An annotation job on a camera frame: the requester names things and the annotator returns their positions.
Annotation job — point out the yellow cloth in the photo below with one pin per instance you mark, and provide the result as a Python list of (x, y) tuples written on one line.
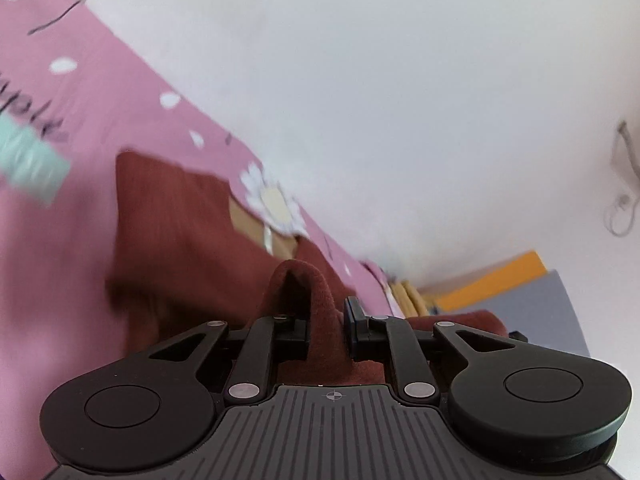
[(407, 297)]

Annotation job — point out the small pink cloth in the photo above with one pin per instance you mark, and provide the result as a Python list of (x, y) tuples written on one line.
[(375, 272)]

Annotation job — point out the orange panel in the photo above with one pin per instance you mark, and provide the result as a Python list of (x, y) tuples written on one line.
[(500, 280)]

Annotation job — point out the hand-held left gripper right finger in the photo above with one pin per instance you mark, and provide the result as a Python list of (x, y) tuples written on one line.
[(354, 327)]

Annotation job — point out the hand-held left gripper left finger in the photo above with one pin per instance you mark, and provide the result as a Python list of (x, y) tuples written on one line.
[(260, 355)]

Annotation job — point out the maroon knit sweater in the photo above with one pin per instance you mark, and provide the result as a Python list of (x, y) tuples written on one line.
[(190, 240)]

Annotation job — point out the grey-blue panel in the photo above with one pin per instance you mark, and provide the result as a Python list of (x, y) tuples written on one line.
[(540, 320)]

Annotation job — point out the pink floral bedsheet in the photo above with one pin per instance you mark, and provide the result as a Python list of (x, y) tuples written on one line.
[(125, 100)]

